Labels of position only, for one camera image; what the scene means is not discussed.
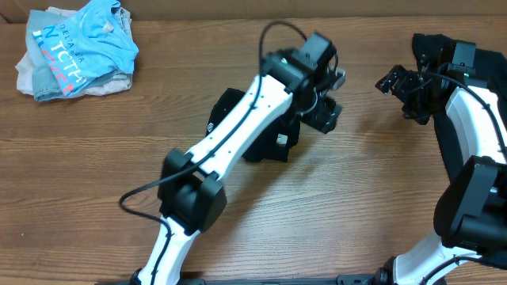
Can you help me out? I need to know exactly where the light blue printed t-shirt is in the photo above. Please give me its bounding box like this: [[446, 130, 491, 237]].
[[26, 0, 139, 101]]

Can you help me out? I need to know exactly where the black t-shirt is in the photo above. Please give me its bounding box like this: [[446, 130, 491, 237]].
[[206, 88, 300, 163]]

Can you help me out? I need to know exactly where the pale pink folded garment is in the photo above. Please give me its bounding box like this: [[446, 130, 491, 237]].
[[15, 6, 134, 97]]

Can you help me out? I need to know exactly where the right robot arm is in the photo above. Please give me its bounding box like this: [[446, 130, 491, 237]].
[[369, 33, 506, 284]]

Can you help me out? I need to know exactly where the grey-blue folded garment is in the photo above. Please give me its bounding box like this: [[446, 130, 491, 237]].
[[25, 9, 132, 103]]

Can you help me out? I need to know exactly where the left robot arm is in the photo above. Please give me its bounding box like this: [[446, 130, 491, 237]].
[[129, 32, 345, 284]]

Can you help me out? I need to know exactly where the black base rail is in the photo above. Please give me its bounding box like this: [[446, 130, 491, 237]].
[[177, 274, 375, 285]]

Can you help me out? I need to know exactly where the black clothes pile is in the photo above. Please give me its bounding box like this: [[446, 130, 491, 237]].
[[412, 33, 506, 181]]

